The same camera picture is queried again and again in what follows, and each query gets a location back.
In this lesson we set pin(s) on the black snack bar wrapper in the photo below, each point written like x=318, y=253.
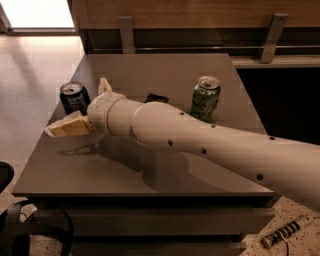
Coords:
x=156, y=98

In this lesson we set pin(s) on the wooden wall counter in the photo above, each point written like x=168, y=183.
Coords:
x=200, y=23

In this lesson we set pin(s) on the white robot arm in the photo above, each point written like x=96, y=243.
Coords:
x=289, y=168

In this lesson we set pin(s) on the dark blue pepsi can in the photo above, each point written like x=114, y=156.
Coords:
x=74, y=97

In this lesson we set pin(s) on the right metal bracket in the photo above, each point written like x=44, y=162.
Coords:
x=277, y=24

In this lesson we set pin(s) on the black chair base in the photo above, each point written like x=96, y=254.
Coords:
x=15, y=233

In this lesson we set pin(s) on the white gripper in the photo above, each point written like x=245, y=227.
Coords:
x=98, y=112

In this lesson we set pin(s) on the horizontal metal rail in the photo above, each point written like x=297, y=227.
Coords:
x=281, y=47

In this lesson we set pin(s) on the green soda can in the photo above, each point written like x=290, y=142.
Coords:
x=205, y=98

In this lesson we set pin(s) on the left metal bracket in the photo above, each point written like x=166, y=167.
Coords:
x=127, y=34

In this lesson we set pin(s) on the metal bracket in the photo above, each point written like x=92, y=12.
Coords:
x=277, y=24
x=127, y=34

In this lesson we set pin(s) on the grey drawer cabinet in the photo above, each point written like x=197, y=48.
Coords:
x=129, y=200

